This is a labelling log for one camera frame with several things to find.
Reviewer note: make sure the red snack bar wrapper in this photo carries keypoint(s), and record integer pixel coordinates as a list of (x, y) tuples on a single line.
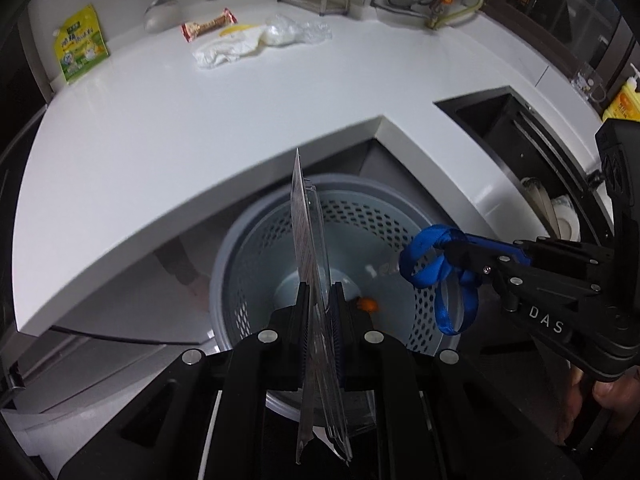
[(192, 30)]

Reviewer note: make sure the person right hand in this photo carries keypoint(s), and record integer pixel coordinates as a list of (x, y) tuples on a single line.
[(621, 398)]

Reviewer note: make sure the yellow detergent bottle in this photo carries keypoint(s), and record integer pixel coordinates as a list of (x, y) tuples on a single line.
[(626, 104)]

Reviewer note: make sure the black kitchen sink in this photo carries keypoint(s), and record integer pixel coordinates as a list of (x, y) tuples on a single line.
[(524, 147)]

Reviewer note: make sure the pink paper receipt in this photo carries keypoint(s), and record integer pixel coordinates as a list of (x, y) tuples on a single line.
[(320, 385)]

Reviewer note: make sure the steel spatula turner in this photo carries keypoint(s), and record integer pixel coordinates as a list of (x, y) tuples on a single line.
[(161, 15)]

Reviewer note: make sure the clear glass cup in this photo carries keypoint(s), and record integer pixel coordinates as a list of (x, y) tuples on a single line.
[(588, 83)]

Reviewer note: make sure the grey perforated trash bin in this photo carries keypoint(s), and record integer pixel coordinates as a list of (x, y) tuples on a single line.
[(366, 225)]

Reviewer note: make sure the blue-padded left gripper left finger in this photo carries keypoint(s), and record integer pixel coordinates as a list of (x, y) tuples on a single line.
[(300, 327)]

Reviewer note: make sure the clear plastic bag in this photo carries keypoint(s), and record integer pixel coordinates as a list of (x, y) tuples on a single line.
[(282, 31)]

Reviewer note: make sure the white dishes in sink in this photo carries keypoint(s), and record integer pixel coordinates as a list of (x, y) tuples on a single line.
[(557, 214)]

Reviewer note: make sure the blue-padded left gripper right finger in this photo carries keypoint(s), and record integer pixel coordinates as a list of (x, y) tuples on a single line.
[(339, 327)]

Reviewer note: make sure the white plastic bag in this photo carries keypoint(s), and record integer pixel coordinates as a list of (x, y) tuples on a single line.
[(229, 48)]

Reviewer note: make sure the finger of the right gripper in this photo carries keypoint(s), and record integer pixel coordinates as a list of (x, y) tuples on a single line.
[(465, 246)]

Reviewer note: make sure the yellow seasoning pouch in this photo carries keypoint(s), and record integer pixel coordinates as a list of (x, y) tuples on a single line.
[(79, 44)]

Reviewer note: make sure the orange peel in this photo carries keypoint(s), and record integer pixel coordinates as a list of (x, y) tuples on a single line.
[(367, 304)]

